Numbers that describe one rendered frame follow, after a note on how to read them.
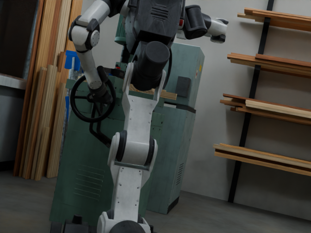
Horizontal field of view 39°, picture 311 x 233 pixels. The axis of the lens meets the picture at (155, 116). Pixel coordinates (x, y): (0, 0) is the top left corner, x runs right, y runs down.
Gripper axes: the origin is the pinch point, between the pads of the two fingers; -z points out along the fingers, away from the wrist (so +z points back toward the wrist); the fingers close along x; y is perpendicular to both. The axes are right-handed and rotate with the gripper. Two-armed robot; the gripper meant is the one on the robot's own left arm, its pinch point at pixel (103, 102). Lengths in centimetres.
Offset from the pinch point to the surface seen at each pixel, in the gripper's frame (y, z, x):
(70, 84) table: 17.2, -18.2, -37.9
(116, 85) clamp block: 19.7, -11.8, -4.3
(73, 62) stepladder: 65, -64, -78
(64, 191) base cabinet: -40, -51, -25
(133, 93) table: 20.7, -17.4, 4.7
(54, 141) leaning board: 30, -149, -113
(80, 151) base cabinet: -16.7, -38.1, -19.9
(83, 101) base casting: 10.2, -22.6, -26.3
